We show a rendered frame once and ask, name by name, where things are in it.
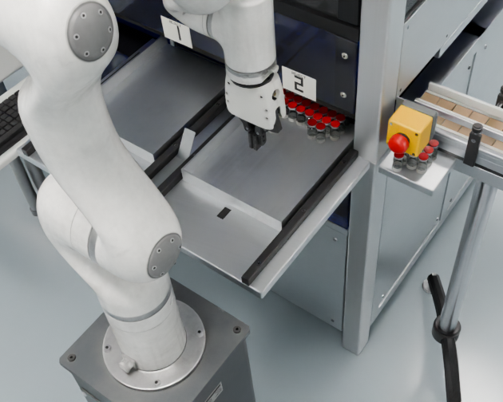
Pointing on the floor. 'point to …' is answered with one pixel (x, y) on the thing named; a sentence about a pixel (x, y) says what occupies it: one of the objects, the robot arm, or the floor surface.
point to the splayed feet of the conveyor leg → (433, 286)
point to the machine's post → (369, 137)
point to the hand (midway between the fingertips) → (257, 136)
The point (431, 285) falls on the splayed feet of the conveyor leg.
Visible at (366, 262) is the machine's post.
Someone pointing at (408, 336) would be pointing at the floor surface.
